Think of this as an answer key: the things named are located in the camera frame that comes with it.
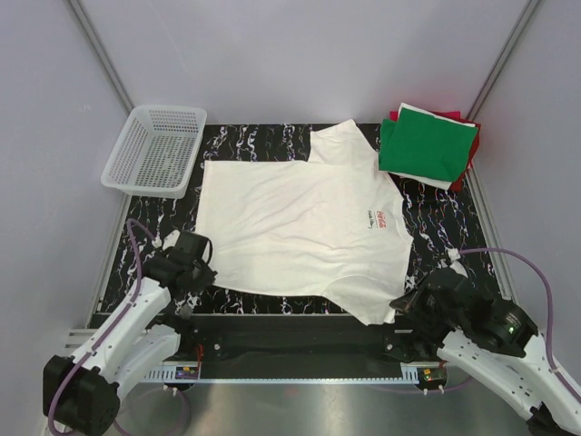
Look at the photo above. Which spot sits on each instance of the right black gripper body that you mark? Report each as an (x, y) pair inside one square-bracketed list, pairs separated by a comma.
[(429, 310)]

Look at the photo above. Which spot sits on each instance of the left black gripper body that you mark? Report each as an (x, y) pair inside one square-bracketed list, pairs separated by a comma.
[(191, 289)]

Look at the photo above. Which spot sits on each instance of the white t shirt red print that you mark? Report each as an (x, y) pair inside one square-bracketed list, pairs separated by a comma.
[(330, 226)]

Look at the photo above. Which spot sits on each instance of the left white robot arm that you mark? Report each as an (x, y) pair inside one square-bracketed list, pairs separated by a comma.
[(83, 392)]

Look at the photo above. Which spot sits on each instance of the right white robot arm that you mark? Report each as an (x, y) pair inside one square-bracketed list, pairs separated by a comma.
[(517, 369)]

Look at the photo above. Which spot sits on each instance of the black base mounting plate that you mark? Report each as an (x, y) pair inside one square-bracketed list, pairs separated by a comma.
[(290, 341)]

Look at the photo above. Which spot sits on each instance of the white plastic mesh basket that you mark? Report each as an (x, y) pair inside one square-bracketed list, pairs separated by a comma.
[(156, 150)]

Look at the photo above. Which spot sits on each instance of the white folded t shirt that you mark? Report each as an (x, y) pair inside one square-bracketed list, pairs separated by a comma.
[(436, 181)]

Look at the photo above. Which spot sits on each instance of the green folded t shirt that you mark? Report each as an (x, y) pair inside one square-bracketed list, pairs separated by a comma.
[(426, 145)]

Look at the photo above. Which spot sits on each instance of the white slotted cable duct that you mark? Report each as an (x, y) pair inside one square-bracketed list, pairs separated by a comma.
[(180, 374)]

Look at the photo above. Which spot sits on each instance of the left aluminium corner post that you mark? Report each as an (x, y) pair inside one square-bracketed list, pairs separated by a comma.
[(89, 30)]

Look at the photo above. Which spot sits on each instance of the aluminium corner post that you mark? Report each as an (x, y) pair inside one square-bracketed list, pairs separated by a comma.
[(514, 38), (89, 30)]

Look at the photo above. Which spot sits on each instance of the right aluminium corner post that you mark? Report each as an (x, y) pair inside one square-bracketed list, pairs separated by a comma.
[(514, 38)]

